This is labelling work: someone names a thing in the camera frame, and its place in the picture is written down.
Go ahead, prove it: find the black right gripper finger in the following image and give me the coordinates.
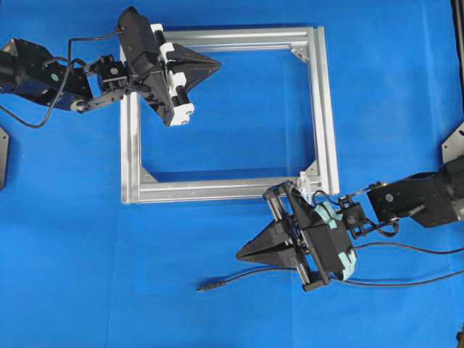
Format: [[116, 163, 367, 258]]
[[236, 248, 297, 268], [236, 220, 290, 256]]

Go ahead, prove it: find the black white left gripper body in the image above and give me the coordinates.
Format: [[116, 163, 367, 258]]
[[118, 7, 195, 127]]

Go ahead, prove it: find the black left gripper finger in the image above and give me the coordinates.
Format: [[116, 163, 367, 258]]
[[173, 43, 221, 68], [175, 65, 220, 92]]

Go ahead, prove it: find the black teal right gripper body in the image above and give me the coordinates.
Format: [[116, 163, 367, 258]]
[[263, 181, 357, 292]]

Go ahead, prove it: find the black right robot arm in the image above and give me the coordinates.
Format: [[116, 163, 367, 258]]
[[236, 157, 463, 291]]

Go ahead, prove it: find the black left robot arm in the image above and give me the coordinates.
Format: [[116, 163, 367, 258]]
[[1, 7, 221, 127]]

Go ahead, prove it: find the blue table mat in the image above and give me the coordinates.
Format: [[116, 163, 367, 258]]
[[1, 1, 463, 347]]

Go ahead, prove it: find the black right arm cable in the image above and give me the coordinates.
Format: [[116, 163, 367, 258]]
[[349, 241, 464, 254]]

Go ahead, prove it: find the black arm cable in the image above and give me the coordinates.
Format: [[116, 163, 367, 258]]
[[0, 30, 126, 129], [349, 241, 464, 254]]

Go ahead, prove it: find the black wire with plug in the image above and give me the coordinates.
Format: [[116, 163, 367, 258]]
[[196, 266, 464, 293]]

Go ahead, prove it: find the square aluminium extrusion frame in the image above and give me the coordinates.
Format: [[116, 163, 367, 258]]
[[120, 26, 339, 204]]

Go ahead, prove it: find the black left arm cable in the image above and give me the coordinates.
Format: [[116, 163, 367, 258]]
[[0, 30, 126, 129]]

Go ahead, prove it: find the grey right base plate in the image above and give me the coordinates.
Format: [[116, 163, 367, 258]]
[[442, 123, 464, 165]]

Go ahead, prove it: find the black vertical post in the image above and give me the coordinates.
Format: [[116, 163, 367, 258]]
[[450, 0, 463, 78]]

